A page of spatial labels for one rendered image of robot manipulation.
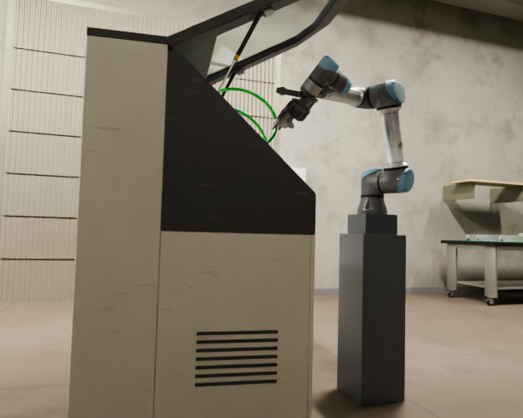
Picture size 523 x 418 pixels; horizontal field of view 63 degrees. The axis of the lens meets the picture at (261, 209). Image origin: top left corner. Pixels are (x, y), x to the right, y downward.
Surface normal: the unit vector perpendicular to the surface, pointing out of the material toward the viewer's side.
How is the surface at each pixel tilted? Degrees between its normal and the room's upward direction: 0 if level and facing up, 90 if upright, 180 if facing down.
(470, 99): 90
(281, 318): 90
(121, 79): 90
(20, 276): 90
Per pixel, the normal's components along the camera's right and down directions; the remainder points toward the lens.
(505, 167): 0.30, -0.04
